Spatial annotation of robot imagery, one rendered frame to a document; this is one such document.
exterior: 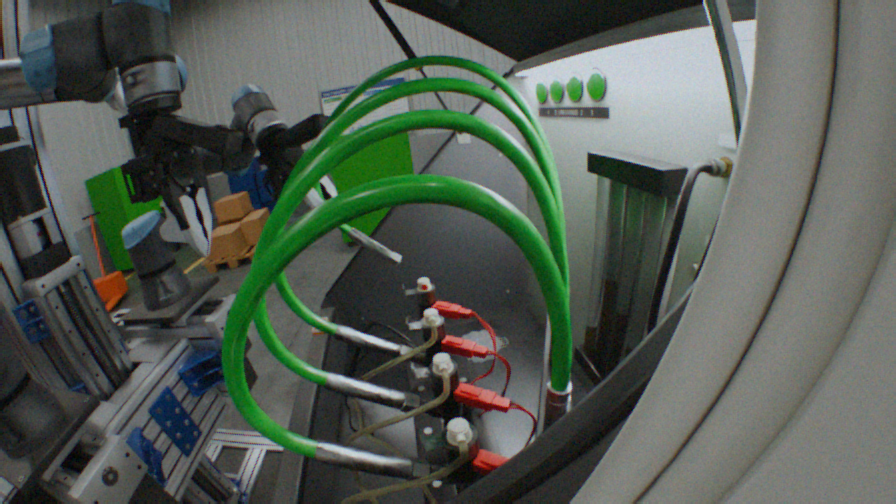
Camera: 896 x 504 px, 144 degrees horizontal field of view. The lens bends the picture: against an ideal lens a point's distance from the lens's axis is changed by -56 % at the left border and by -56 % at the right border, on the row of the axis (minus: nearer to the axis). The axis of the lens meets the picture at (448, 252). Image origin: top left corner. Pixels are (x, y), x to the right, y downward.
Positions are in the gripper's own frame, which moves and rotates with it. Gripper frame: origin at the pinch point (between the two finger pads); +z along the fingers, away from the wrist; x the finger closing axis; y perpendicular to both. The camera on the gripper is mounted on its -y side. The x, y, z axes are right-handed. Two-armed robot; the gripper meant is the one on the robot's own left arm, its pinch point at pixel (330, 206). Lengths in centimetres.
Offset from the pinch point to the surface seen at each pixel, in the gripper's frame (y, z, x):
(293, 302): -1.9, 14.0, 17.0
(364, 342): -1.9, 21.8, 12.1
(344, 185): 159, -157, -231
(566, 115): -34.6, 12.8, -19.8
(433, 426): 3.1, 35.8, 7.7
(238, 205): 297, -265, -191
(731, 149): -43, 31, 5
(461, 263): 5.3, 17.5, -32.8
